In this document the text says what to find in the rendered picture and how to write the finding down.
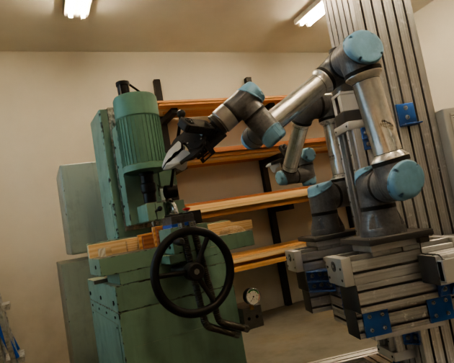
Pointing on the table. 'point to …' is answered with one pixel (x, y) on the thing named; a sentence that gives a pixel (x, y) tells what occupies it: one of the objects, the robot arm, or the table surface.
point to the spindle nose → (148, 186)
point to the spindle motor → (139, 132)
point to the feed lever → (173, 169)
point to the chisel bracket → (145, 214)
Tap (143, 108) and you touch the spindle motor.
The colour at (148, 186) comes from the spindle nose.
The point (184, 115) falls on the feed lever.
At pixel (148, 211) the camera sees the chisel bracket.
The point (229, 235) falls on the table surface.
